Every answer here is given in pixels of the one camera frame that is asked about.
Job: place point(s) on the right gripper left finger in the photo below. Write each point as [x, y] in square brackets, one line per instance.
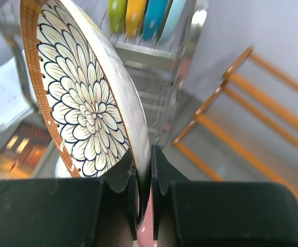
[122, 179]

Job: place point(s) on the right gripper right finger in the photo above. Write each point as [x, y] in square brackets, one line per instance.
[163, 173]

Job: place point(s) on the brown floral pattern plate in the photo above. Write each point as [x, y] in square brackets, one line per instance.
[87, 98]

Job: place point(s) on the steel dish rack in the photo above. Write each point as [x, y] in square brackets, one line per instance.
[153, 65]

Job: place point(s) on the orange wooden shelf rack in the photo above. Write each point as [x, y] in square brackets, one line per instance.
[231, 76]

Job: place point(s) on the white strawberry plate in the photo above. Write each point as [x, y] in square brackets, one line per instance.
[61, 170]

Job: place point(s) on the pink dotted plate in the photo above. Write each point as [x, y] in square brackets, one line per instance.
[145, 233]

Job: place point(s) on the dark paperback book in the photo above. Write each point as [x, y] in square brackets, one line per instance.
[23, 154]

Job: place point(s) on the stack of white papers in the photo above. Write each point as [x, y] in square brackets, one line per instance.
[13, 105]

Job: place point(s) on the blue dotted plate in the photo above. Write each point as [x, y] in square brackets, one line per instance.
[153, 18]

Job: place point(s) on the orange plate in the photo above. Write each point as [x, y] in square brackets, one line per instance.
[135, 12]

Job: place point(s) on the green plate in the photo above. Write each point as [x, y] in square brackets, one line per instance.
[116, 14]

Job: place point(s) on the light blue plate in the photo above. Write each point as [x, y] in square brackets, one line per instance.
[174, 12]

